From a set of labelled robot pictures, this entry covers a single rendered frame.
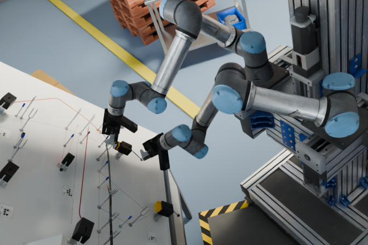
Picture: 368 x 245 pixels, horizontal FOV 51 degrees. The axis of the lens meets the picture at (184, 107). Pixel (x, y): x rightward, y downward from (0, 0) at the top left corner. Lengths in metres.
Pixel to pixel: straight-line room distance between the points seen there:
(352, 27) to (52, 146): 1.37
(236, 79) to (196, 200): 1.71
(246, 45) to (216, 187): 1.47
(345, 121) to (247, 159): 1.77
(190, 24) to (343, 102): 0.65
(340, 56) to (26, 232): 1.42
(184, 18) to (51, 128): 0.78
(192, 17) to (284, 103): 0.50
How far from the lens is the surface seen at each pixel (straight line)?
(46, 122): 1.88
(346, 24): 1.73
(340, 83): 1.58
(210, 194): 3.02
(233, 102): 1.42
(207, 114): 1.72
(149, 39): 4.85
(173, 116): 3.70
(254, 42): 1.87
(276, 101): 1.45
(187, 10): 1.61
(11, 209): 1.54
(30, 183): 1.64
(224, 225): 2.86
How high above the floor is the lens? 2.44
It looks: 40 degrees down
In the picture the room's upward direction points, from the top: 21 degrees counter-clockwise
